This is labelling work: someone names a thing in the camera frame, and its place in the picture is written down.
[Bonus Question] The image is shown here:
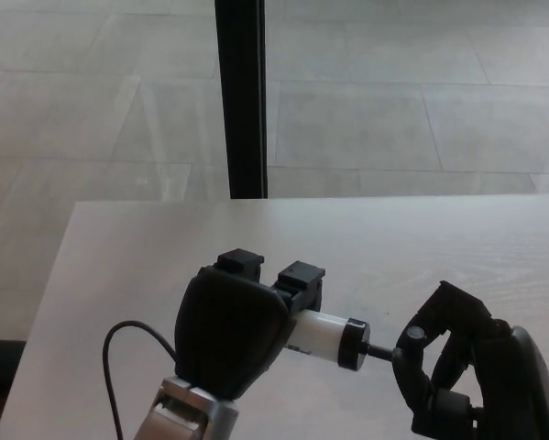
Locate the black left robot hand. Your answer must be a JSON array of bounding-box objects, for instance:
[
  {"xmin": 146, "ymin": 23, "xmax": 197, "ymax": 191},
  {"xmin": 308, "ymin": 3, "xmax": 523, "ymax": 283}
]
[{"xmin": 173, "ymin": 248, "xmax": 325, "ymax": 400}]

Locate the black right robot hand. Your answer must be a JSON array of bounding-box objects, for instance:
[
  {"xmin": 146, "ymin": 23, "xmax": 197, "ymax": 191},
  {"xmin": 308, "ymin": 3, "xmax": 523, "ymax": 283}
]
[{"xmin": 392, "ymin": 280, "xmax": 549, "ymax": 440}]

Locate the white air pump black handle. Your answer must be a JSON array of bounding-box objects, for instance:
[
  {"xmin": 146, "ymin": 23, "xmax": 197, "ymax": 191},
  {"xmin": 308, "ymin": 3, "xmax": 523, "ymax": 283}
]
[{"xmin": 285, "ymin": 309, "xmax": 427, "ymax": 370}]

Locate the black floor baseboard strip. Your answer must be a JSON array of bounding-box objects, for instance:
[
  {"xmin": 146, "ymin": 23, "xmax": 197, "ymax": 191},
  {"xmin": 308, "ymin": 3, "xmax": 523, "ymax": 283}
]
[{"xmin": 0, "ymin": 338, "xmax": 27, "ymax": 394}]

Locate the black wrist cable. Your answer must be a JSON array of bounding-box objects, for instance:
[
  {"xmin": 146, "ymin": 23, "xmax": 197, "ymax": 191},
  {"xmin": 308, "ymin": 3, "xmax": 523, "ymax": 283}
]
[{"xmin": 102, "ymin": 320, "xmax": 180, "ymax": 440}]

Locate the black window frame post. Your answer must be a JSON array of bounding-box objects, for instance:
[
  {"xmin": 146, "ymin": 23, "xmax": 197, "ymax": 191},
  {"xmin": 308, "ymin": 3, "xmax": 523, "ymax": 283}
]
[{"xmin": 214, "ymin": 0, "xmax": 269, "ymax": 200}]

